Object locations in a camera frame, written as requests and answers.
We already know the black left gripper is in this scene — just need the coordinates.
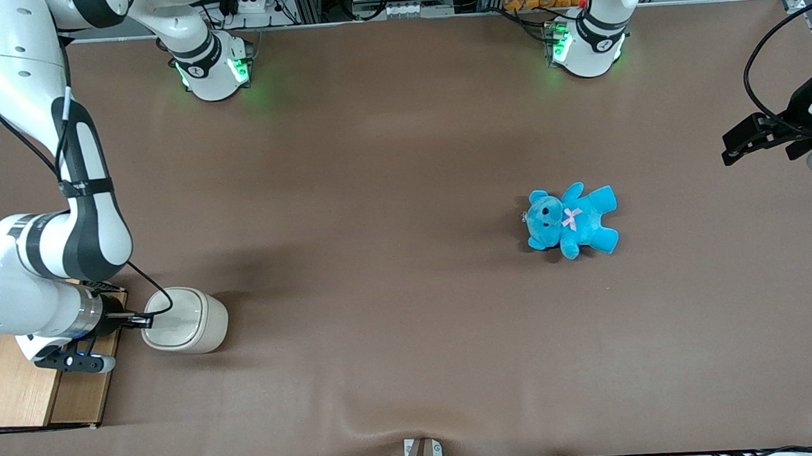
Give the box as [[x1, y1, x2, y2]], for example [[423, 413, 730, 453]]
[[720, 115, 812, 167]]

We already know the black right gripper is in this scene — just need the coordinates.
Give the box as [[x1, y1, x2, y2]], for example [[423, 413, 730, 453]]
[[97, 292, 154, 337]]

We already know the white trash can lid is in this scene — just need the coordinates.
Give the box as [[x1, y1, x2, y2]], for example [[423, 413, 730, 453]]
[[141, 288, 205, 348]]

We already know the beige trash can body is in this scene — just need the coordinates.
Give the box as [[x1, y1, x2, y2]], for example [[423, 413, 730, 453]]
[[138, 285, 231, 358]]

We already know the dark wooden shelf board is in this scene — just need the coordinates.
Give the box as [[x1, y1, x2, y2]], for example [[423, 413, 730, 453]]
[[43, 290, 134, 427]]

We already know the light wooden shelf board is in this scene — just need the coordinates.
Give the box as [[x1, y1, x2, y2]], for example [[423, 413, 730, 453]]
[[0, 329, 69, 429]]

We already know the blue plush teddy bear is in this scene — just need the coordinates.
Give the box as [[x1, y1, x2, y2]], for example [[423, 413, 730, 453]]
[[523, 180, 621, 262]]

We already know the brown table cover cloth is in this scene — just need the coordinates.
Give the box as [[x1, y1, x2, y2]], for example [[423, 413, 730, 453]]
[[0, 0, 812, 456]]

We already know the white power strip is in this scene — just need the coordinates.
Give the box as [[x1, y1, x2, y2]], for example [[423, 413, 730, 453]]
[[224, 0, 286, 17]]

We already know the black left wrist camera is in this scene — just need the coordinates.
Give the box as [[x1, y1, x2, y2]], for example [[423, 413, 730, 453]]
[[722, 110, 791, 148]]

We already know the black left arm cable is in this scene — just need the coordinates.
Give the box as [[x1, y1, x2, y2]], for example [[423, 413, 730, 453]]
[[740, 0, 812, 135]]

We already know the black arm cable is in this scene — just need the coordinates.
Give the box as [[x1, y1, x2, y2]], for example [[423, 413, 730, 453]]
[[740, 0, 812, 135], [0, 40, 175, 326]]

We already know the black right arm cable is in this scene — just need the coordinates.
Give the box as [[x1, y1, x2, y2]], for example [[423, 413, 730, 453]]
[[0, 40, 175, 326]]

